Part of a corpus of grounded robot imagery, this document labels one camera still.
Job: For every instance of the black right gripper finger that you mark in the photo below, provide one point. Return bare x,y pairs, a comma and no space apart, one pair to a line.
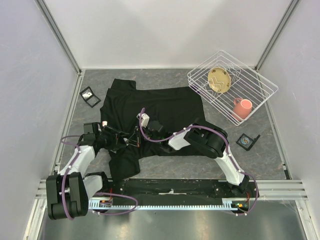
138,136
132,140

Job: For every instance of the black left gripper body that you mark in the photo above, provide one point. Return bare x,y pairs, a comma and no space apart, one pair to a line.
108,141

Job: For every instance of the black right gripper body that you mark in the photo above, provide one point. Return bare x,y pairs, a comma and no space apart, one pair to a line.
150,137

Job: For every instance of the black t-shirt garment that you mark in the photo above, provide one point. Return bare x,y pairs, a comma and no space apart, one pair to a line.
174,108

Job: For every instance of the white portrait round brooch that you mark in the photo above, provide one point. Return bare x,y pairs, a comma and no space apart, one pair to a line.
244,141

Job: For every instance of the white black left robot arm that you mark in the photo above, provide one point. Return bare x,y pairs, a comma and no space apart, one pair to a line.
68,192

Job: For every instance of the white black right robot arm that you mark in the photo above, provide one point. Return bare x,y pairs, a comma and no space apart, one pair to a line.
190,138

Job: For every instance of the open black box left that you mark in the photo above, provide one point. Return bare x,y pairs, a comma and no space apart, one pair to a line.
89,97

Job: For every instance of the open black box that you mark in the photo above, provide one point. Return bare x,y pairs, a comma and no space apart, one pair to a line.
251,141
89,97

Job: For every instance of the yellow patterned plate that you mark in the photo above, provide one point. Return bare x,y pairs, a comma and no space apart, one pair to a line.
219,80

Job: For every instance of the pink ceramic mug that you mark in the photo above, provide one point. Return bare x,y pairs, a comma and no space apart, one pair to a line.
242,108

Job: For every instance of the open black box right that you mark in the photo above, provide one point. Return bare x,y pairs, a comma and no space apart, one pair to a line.
251,141

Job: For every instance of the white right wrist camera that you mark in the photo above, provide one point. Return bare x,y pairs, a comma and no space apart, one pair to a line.
144,119

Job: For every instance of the slotted cable duct rail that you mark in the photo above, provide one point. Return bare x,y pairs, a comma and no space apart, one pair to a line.
175,202

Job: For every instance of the white wire dish rack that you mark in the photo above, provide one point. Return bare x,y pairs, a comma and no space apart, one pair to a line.
246,83

